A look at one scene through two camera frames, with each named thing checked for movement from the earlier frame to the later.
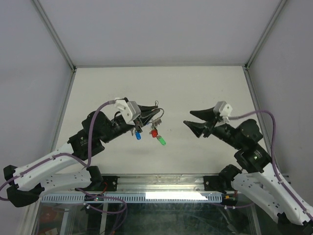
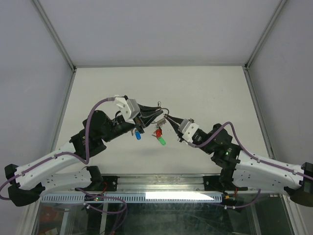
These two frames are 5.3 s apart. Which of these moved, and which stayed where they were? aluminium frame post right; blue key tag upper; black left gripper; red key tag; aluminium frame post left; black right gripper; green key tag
Moved: black right gripper; red key tag
Stayed: aluminium frame post left; green key tag; black left gripper; aluminium frame post right; blue key tag upper
